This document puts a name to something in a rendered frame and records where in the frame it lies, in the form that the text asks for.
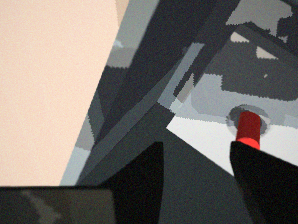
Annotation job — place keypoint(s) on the dark grey open box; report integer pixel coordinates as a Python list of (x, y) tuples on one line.
[(161, 51)]

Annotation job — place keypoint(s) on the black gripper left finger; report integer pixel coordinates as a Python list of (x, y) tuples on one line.
[(133, 195)]

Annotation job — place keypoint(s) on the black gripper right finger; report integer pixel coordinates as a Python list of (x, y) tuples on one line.
[(268, 185)]

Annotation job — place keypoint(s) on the red peg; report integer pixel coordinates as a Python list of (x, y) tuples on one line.
[(249, 129)]

